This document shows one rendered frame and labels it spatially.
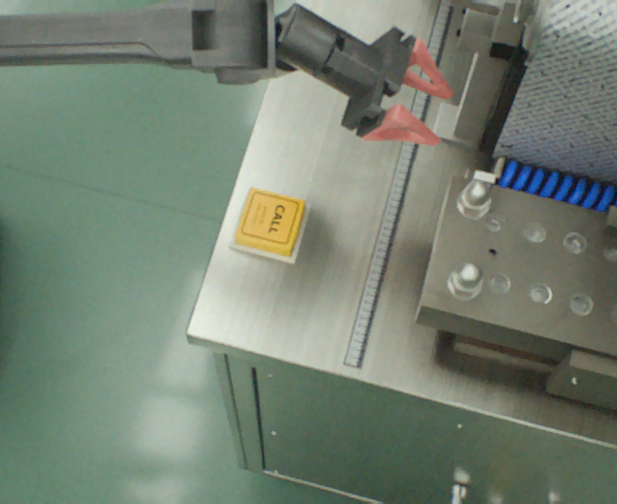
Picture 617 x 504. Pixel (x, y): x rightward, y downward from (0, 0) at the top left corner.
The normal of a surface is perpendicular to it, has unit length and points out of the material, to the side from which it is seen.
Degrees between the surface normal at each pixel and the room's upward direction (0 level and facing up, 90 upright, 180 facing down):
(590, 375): 90
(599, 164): 90
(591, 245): 0
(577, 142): 90
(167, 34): 26
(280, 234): 0
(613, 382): 90
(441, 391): 0
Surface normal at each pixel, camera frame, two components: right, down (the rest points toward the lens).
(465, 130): -0.26, 0.89
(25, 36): -0.11, 0.04
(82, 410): 0.02, -0.38
